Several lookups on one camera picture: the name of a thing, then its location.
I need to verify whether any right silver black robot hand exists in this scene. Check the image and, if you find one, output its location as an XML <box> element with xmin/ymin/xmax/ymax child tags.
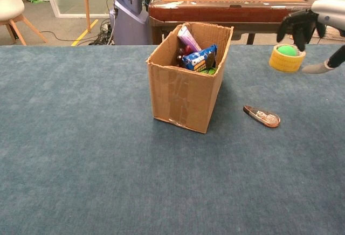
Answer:
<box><xmin>277</xmin><ymin>0</ymin><xmax>345</xmax><ymax>74</ymax></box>

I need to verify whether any small brown oval object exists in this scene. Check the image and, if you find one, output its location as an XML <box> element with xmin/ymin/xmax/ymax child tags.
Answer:
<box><xmin>243</xmin><ymin>105</ymin><xmax>281</xmax><ymax>128</ymax></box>

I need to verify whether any blue cookie snack pack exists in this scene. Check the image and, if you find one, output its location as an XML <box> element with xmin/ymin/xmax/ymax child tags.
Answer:
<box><xmin>182</xmin><ymin>44</ymin><xmax>218</xmax><ymax>72</ymax></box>

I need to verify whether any yellow tape roll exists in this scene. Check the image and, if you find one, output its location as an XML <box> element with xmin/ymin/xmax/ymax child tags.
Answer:
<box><xmin>268</xmin><ymin>44</ymin><xmax>307</xmax><ymax>73</ymax></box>

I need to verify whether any brown cardboard box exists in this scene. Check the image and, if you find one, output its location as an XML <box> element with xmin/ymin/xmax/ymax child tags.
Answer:
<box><xmin>146</xmin><ymin>21</ymin><xmax>234</xmax><ymax>134</ymax></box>

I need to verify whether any white plastic basket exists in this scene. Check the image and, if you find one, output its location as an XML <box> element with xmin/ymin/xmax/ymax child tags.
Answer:
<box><xmin>323</xmin><ymin>26</ymin><xmax>345</xmax><ymax>42</ymax></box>

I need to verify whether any green ball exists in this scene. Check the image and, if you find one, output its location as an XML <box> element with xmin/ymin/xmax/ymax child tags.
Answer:
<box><xmin>277</xmin><ymin>45</ymin><xmax>298</xmax><ymax>57</ymax></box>

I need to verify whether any brown mahjong table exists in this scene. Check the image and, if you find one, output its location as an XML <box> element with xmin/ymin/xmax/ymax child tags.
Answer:
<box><xmin>148</xmin><ymin>0</ymin><xmax>324</xmax><ymax>45</ymax></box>

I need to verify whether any purple white tube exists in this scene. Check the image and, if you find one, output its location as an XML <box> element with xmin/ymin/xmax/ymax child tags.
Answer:
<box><xmin>177</xmin><ymin>26</ymin><xmax>202</xmax><ymax>52</ymax></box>

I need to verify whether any dark red grape bunch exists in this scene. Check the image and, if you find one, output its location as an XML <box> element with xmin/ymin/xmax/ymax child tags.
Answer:
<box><xmin>176</xmin><ymin>45</ymin><xmax>194</xmax><ymax>67</ymax></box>

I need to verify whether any wooden pole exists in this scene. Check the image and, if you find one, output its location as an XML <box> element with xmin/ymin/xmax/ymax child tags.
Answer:
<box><xmin>82</xmin><ymin>0</ymin><xmax>92</xmax><ymax>33</ymax></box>

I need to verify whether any blue felt table mat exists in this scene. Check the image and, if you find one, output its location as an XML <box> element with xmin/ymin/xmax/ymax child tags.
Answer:
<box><xmin>0</xmin><ymin>44</ymin><xmax>345</xmax><ymax>235</ymax></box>

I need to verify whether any white wooden leg chair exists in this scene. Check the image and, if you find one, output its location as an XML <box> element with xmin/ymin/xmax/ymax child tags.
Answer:
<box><xmin>0</xmin><ymin>0</ymin><xmax>49</xmax><ymax>46</ymax></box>

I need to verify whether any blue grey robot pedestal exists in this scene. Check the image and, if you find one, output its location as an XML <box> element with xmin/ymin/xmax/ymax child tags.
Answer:
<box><xmin>109</xmin><ymin>0</ymin><xmax>151</xmax><ymax>46</ymax></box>

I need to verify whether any black floor cable bundle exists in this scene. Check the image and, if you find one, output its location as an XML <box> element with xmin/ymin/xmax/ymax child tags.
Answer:
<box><xmin>88</xmin><ymin>22</ymin><xmax>115</xmax><ymax>46</ymax></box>

